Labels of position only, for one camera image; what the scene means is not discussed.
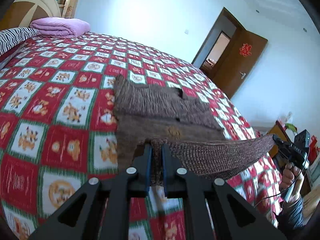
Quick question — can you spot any red checkered cartoon bedspread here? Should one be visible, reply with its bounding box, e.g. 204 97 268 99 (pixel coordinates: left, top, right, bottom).
0 31 284 240

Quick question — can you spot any striped pillow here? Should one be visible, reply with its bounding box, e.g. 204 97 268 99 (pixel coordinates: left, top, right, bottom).
0 27 39 57

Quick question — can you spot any folded purple blanket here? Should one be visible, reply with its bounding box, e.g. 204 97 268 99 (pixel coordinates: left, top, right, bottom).
29 17 91 38

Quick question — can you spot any brown wooden door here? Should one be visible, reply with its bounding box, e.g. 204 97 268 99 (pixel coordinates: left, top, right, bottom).
211 29 268 98

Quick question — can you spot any red paper door decoration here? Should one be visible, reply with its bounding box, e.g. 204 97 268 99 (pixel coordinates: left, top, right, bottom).
239 43 252 57

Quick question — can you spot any cream and brown headboard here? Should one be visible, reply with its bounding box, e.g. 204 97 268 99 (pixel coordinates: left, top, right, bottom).
1 0 61 30

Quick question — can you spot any dark brown door frame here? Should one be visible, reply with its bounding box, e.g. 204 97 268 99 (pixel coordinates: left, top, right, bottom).
192 8 244 78

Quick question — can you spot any black thin cable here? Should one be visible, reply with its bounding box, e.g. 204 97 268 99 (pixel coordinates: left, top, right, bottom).
253 172 304 208

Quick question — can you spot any person's right hand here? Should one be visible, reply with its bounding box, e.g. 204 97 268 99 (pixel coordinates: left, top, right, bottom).
279 163 304 204

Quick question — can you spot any dark right sleeve forearm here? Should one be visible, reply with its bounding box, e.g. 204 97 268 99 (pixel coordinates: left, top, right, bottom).
276 196 304 238

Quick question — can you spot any brown knitted sweater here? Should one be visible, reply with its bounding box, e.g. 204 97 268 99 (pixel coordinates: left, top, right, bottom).
113 75 274 185

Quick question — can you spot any wooden bedside cabinet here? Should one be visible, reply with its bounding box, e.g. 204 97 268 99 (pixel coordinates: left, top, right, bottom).
267 121 291 158

